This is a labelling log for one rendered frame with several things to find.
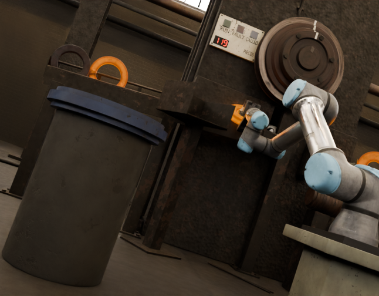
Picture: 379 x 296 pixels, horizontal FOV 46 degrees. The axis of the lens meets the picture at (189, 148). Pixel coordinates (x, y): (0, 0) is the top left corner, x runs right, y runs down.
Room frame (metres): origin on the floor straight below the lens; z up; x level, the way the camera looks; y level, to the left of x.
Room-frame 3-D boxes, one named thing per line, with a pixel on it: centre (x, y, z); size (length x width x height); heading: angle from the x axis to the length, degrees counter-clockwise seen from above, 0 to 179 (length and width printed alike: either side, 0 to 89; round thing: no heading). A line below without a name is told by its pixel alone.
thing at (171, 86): (1.95, 0.03, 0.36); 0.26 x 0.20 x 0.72; 133
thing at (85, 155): (1.15, 0.23, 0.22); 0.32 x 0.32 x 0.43
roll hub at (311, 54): (2.18, -0.41, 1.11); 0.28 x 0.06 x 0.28; 98
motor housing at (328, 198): (2.19, -0.74, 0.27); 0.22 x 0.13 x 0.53; 98
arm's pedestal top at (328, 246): (1.41, -0.58, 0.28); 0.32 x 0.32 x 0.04; 8
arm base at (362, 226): (1.41, -0.58, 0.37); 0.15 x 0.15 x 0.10
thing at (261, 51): (2.28, -0.40, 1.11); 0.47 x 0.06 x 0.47; 98
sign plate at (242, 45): (2.34, -0.04, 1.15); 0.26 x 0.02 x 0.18; 98
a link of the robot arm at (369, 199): (1.41, -0.57, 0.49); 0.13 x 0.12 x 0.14; 109
